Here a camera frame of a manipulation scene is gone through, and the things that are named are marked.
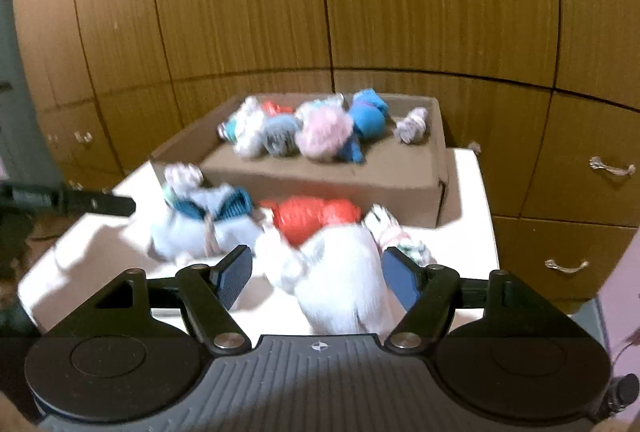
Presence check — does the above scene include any grey white patterned sock bundle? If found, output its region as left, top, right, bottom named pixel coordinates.
left=393, top=107, right=428, bottom=145

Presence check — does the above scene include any white fluffy sock bundle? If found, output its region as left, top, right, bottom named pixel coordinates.
left=254, top=224, right=395, bottom=338

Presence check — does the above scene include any teal white sock bundle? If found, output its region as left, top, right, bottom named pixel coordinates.
left=217, top=96, right=269, bottom=160

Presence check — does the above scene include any upper metal drawer handle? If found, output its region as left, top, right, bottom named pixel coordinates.
left=589, top=156, right=637, bottom=178

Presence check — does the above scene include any metal drawer handle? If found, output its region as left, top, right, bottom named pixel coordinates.
left=74, top=131, right=93, bottom=148
left=543, top=257, right=591, bottom=275
left=589, top=156, right=637, bottom=178

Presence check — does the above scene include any white green striped sock bundle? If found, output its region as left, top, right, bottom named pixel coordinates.
left=362, top=204, right=435, bottom=267

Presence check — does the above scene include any wooden wardrobe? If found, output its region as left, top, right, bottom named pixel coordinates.
left=13, top=0, right=639, bottom=303

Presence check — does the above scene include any blue knit sock bundle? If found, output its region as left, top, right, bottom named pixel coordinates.
left=337, top=88, right=388, bottom=164

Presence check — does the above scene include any pink fluffy sock bundle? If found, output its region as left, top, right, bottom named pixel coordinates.
left=294, top=94, right=354, bottom=161

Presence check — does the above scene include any white blue cuff sock bundle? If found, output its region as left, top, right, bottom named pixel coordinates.
left=149, top=184, right=262, bottom=261

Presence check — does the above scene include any lower metal drawer handle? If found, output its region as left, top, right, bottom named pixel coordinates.
left=543, top=257, right=591, bottom=275

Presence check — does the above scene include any brown cardboard box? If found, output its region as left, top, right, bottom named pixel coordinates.
left=150, top=93, right=449, bottom=228

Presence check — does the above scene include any red white sock bundle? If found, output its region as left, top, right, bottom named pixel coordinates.
left=259, top=196, right=362, bottom=247

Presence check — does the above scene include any grey rolled sock bundle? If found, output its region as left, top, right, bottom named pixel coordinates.
left=262, top=114, right=302, bottom=157

